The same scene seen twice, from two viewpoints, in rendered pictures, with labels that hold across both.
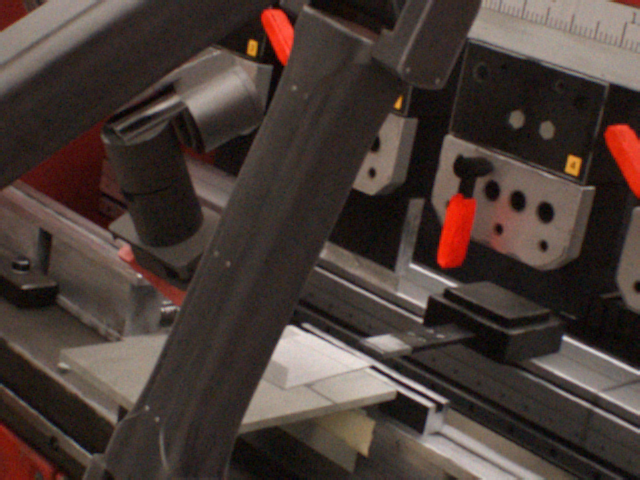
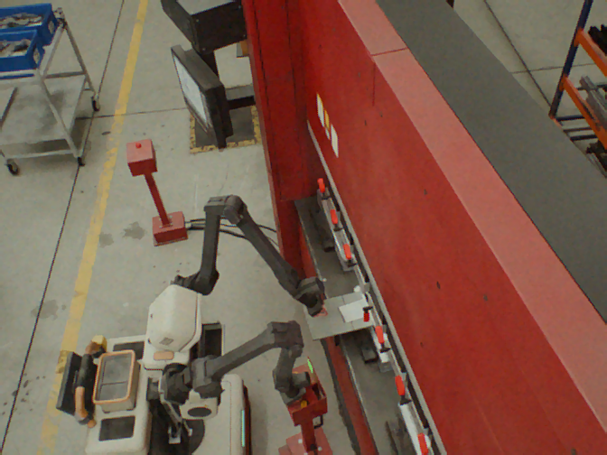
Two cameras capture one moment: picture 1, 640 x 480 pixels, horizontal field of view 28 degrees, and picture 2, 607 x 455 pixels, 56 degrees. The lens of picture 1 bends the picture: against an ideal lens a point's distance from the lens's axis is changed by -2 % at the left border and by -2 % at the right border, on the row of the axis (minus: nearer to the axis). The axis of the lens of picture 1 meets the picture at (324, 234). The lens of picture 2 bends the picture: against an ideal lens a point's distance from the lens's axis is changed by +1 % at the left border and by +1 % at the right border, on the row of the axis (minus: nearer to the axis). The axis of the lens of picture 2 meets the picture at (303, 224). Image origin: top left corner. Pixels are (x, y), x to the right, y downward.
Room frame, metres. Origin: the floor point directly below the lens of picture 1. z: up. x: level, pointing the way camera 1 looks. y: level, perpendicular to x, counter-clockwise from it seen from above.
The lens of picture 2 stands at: (0.00, -0.68, 3.09)
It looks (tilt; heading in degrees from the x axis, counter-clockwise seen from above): 48 degrees down; 38
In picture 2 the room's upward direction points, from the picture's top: 6 degrees counter-clockwise
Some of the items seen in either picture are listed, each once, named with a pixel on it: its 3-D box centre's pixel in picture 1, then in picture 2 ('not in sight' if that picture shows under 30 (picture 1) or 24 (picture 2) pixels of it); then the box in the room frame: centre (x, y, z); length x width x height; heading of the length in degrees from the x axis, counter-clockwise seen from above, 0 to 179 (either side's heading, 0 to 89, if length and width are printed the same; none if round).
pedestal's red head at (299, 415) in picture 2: not in sight; (301, 391); (0.84, 0.08, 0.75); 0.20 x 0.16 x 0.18; 56
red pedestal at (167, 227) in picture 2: not in sight; (154, 193); (1.63, 1.83, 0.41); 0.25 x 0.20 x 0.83; 137
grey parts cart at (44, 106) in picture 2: not in sight; (35, 93); (1.96, 3.47, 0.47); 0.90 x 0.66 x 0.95; 38
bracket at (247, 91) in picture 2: not in sight; (249, 112); (1.91, 1.10, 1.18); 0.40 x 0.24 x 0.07; 47
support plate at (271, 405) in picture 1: (231, 375); (337, 315); (1.12, 0.06, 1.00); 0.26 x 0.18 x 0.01; 137
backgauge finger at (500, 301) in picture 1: (453, 326); not in sight; (1.34, -0.16, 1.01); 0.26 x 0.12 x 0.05; 137
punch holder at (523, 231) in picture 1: (540, 154); (385, 306); (1.11, -0.17, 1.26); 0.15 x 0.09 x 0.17; 47
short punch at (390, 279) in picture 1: (369, 230); not in sight; (1.23, -0.04, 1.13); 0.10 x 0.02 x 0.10; 47
